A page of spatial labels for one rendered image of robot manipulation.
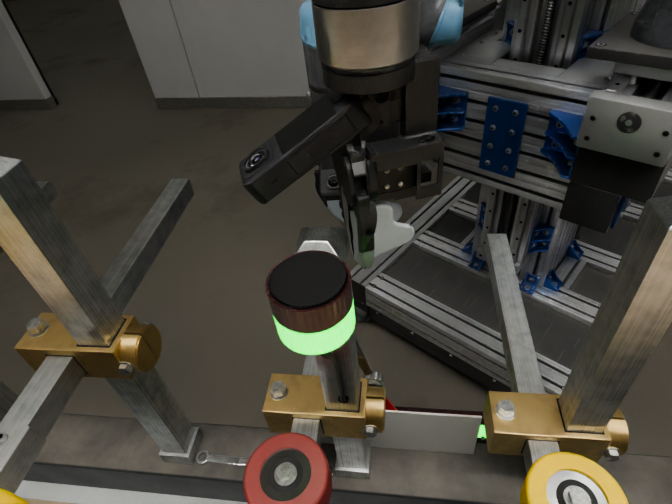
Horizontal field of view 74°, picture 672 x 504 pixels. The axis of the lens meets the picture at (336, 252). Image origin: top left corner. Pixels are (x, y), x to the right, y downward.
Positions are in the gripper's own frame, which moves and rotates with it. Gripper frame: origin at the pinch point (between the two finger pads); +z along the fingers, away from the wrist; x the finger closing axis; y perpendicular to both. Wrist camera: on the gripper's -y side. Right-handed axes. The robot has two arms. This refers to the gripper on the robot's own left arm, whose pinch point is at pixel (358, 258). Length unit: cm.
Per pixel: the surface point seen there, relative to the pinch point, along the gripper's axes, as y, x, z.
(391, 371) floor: 18, 49, 101
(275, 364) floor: -20, 63, 101
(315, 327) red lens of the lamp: -6.3, -14.3, -8.3
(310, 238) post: -5.1, -7.3, -10.1
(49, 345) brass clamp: -33.3, 1.6, 3.6
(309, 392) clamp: -8.2, -5.4, 13.6
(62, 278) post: -26.8, -0.4, -6.2
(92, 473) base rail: -42, 3, 32
